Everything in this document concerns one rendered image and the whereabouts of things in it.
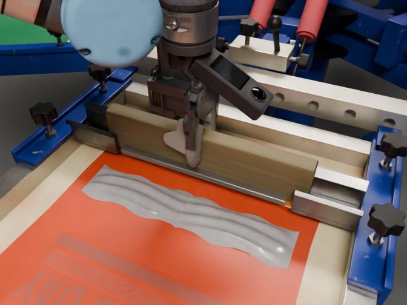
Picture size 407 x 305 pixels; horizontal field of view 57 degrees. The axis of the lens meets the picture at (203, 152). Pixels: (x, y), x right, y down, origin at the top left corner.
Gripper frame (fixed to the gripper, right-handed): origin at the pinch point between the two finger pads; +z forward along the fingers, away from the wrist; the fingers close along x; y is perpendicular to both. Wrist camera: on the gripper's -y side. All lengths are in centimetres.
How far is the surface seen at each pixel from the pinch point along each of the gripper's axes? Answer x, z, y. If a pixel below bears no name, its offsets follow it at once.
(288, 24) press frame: -48.3, -3.2, -1.2
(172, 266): 17.6, 6.2, -3.1
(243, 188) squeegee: 2.8, 2.3, -8.2
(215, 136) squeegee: 0.2, -4.3, -2.1
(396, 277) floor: -65, 102, -59
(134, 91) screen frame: -14.5, 2.7, 22.8
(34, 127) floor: -82, 102, 151
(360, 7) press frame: -75, 0, -16
